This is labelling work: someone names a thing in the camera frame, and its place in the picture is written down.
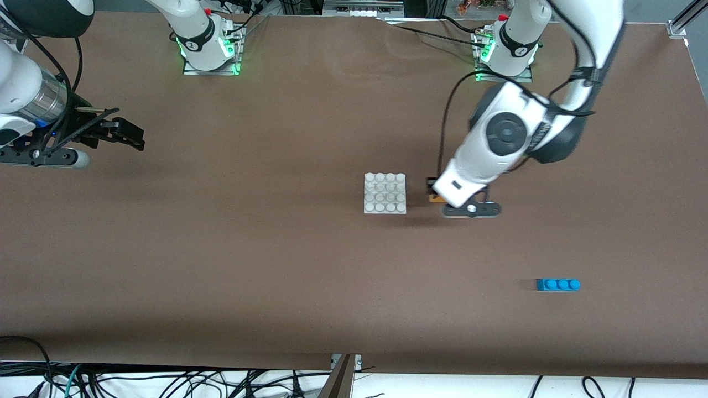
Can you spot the brown table cover sheet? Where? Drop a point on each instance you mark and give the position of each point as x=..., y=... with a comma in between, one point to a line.
x=354, y=276

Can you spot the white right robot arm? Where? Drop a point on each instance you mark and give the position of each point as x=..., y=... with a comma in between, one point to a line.
x=191, y=22

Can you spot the blue three-stud block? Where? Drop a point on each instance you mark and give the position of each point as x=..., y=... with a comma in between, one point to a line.
x=558, y=285

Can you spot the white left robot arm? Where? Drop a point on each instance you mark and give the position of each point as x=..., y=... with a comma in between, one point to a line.
x=481, y=166

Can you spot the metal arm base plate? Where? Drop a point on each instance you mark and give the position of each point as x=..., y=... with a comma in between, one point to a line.
x=525, y=79
x=193, y=72

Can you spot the yellow two-stud block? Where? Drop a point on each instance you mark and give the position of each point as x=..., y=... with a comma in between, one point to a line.
x=436, y=197

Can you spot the dark metal beam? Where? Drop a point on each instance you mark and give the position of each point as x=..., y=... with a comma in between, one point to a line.
x=337, y=384

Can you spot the silver table edge bracket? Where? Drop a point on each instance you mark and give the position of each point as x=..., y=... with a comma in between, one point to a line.
x=358, y=362

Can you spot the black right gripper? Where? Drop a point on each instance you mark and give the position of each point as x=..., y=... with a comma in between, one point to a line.
x=83, y=129

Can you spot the aluminium frame profile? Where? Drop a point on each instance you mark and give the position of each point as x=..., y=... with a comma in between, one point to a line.
x=677, y=27

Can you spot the white studded base plate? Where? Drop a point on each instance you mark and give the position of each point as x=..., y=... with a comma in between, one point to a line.
x=385, y=193

